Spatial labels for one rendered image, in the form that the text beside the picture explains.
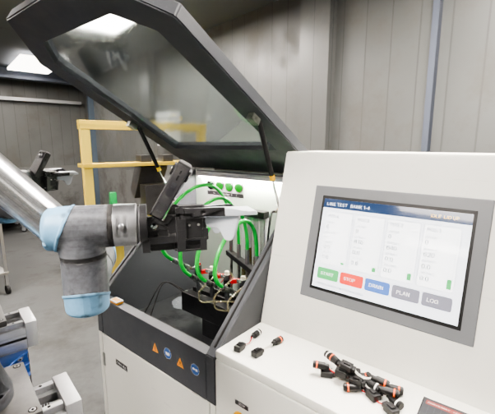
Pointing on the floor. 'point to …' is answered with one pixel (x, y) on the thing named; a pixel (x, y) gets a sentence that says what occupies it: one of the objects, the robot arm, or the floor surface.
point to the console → (403, 351)
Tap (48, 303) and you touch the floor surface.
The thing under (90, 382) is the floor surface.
